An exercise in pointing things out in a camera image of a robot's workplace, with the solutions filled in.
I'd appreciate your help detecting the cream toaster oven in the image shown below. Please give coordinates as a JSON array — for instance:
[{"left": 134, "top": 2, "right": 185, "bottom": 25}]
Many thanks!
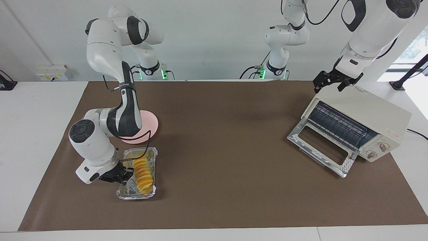
[{"left": 301, "top": 85, "right": 412, "bottom": 163}]

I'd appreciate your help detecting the black pole stand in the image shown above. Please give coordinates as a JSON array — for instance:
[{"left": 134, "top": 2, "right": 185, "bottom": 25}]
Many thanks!
[{"left": 390, "top": 54, "right": 428, "bottom": 91}]

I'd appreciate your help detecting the black left base cable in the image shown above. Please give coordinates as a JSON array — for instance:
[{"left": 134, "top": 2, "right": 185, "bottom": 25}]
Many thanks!
[{"left": 239, "top": 51, "right": 272, "bottom": 80}]

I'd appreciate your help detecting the glass oven door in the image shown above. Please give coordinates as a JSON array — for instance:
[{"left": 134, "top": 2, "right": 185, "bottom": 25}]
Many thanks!
[{"left": 287, "top": 117, "right": 359, "bottom": 178}]

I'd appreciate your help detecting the black clamp stand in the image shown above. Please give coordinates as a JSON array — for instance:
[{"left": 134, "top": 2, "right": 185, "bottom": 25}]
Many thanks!
[{"left": 0, "top": 70, "right": 18, "bottom": 91}]

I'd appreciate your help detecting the black oven power cable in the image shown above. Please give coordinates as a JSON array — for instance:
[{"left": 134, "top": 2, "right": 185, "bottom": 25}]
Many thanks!
[{"left": 406, "top": 128, "right": 428, "bottom": 140}]

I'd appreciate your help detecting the golden bread loaf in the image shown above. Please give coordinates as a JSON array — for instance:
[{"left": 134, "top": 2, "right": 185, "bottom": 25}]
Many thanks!
[{"left": 132, "top": 158, "right": 154, "bottom": 192}]

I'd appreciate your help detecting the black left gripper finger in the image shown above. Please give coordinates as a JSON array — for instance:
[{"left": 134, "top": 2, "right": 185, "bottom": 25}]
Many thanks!
[
  {"left": 314, "top": 71, "right": 330, "bottom": 94},
  {"left": 338, "top": 80, "right": 356, "bottom": 92}
]

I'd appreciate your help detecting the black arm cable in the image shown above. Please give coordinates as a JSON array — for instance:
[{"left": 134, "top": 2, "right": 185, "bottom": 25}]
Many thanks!
[
  {"left": 102, "top": 64, "right": 151, "bottom": 164},
  {"left": 280, "top": 0, "right": 341, "bottom": 25}
]

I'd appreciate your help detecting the pink round plate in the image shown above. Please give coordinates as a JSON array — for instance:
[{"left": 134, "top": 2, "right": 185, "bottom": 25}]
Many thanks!
[{"left": 121, "top": 110, "right": 159, "bottom": 145}]

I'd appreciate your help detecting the brown table mat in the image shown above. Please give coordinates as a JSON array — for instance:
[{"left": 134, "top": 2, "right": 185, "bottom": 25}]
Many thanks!
[{"left": 18, "top": 80, "right": 428, "bottom": 232}]

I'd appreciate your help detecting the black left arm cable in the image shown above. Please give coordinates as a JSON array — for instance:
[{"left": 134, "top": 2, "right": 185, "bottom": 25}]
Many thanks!
[{"left": 280, "top": 0, "right": 341, "bottom": 25}]

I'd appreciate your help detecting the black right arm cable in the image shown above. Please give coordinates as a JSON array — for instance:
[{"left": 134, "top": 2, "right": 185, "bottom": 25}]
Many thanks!
[{"left": 102, "top": 64, "right": 151, "bottom": 164}]

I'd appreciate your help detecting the white wall socket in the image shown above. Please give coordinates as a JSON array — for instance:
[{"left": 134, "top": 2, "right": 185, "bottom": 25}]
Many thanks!
[{"left": 36, "top": 65, "right": 69, "bottom": 82}]

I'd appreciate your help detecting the aluminium foil tray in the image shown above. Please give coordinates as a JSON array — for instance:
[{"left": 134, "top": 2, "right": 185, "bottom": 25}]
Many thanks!
[{"left": 116, "top": 147, "right": 158, "bottom": 200}]

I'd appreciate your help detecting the metal oven rack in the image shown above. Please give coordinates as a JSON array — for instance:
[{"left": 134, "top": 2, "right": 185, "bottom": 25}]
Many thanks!
[{"left": 307, "top": 101, "right": 379, "bottom": 148}]

